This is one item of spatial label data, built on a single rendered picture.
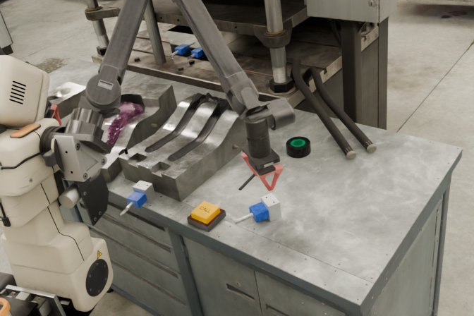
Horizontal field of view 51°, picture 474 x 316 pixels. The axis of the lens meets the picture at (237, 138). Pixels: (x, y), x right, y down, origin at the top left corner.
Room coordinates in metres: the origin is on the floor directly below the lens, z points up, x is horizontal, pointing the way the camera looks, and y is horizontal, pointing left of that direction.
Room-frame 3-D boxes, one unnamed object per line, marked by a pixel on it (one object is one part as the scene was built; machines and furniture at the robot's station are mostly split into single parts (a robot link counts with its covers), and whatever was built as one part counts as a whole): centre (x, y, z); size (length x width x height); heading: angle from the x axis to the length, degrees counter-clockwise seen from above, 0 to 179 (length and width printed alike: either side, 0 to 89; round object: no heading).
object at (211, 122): (1.48, 0.14, 0.92); 0.35 x 0.16 x 0.09; 137
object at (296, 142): (1.38, -0.19, 0.82); 0.08 x 0.08 x 0.04
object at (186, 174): (1.49, 0.13, 0.87); 0.50 x 0.26 x 0.14; 137
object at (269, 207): (1.08, -0.02, 0.83); 0.13 x 0.05 x 0.05; 109
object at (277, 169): (1.06, -0.06, 0.97); 0.07 x 0.07 x 0.09; 18
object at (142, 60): (2.54, -0.04, 0.76); 1.30 x 0.84 x 0.07; 47
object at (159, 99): (1.67, 0.44, 0.86); 0.50 x 0.26 x 0.11; 154
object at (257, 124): (1.09, -0.06, 1.10); 0.07 x 0.06 x 0.07; 112
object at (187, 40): (2.45, -0.02, 0.87); 0.50 x 0.27 x 0.17; 137
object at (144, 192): (1.22, 0.34, 0.83); 0.13 x 0.05 x 0.05; 145
